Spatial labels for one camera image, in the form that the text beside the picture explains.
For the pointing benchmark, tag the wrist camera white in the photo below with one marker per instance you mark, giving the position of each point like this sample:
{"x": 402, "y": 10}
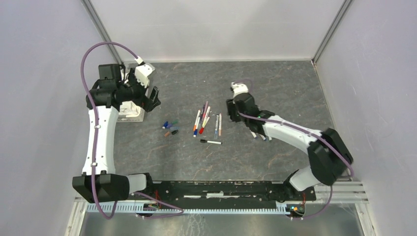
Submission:
{"x": 238, "y": 88}
{"x": 143, "y": 71}

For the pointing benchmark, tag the white cloth in basket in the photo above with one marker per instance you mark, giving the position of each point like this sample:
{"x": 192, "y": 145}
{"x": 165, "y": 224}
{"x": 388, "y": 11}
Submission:
{"x": 129, "y": 109}

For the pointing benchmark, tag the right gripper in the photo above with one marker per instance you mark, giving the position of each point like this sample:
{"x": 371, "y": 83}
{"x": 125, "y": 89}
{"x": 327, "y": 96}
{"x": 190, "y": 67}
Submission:
{"x": 231, "y": 106}

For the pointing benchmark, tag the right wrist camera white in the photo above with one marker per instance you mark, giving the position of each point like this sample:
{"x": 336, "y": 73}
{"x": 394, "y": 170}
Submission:
{"x": 238, "y": 88}

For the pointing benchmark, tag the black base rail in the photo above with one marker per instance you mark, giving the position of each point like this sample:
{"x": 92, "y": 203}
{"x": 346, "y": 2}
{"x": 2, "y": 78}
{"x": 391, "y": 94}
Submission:
{"x": 227, "y": 194}

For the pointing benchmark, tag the marker one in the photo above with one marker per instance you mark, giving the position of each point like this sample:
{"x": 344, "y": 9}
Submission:
{"x": 254, "y": 135}

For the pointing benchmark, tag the orange capped marker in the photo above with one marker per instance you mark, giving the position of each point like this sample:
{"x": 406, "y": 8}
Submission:
{"x": 198, "y": 113}

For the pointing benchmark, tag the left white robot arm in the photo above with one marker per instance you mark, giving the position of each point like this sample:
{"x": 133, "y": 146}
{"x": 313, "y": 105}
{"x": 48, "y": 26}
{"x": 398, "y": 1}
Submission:
{"x": 112, "y": 96}

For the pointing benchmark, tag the white plastic basket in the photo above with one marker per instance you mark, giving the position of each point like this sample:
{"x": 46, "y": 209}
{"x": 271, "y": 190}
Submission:
{"x": 140, "y": 118}

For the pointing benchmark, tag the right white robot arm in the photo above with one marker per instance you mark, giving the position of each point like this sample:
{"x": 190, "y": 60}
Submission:
{"x": 327, "y": 154}

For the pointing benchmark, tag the blue capped marker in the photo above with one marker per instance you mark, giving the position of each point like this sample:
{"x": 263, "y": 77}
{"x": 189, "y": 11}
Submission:
{"x": 196, "y": 127}

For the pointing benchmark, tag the black capped marker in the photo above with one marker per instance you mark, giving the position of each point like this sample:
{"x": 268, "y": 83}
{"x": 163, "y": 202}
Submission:
{"x": 210, "y": 142}

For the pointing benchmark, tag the white cable duct strip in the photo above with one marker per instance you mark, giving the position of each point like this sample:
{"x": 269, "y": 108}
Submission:
{"x": 143, "y": 208}

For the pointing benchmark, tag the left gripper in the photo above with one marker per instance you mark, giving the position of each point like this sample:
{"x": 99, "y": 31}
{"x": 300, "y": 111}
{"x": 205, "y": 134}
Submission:
{"x": 153, "y": 101}

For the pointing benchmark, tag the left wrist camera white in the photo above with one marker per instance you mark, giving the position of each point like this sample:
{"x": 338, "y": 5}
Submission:
{"x": 143, "y": 71}

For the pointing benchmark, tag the pink marker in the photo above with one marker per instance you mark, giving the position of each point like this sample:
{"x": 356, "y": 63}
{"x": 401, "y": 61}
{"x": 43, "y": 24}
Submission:
{"x": 205, "y": 110}

